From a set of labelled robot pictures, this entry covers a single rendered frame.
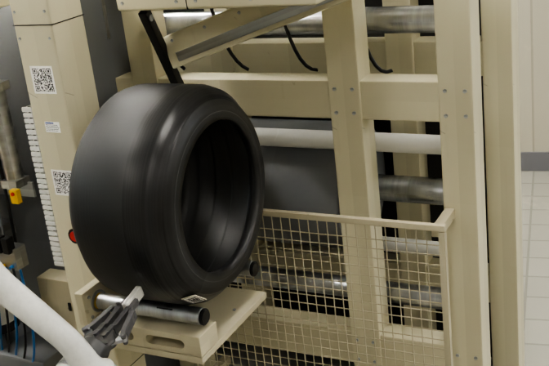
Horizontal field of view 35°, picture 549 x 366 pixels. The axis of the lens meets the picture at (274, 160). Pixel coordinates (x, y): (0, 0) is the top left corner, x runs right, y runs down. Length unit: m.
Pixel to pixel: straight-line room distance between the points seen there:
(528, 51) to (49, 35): 3.62
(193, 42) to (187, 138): 0.50
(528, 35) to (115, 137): 3.63
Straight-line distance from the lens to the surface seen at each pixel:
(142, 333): 2.39
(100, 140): 2.18
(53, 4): 2.33
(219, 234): 2.57
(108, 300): 2.44
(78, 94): 2.39
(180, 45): 2.59
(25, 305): 1.87
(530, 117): 5.54
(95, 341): 2.09
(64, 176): 2.45
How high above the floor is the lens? 1.99
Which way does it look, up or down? 19 degrees down
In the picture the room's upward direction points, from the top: 7 degrees counter-clockwise
